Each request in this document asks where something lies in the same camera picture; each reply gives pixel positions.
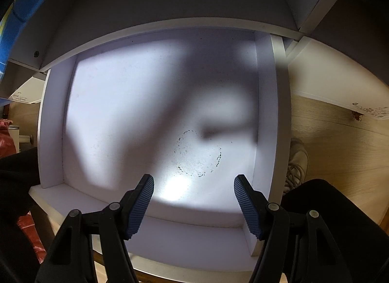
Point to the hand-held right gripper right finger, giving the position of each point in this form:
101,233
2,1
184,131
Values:
249,207

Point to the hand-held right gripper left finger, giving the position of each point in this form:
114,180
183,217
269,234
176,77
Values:
139,207

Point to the white drawer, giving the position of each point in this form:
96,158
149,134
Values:
121,103

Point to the white shoe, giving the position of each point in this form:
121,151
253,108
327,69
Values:
296,164

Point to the person's black trousers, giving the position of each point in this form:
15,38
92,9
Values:
334,210

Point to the white roll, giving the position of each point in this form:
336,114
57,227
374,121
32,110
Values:
25,139

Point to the white bottle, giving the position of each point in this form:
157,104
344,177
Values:
13,140

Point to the red plastic bag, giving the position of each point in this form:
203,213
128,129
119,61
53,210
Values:
6,143

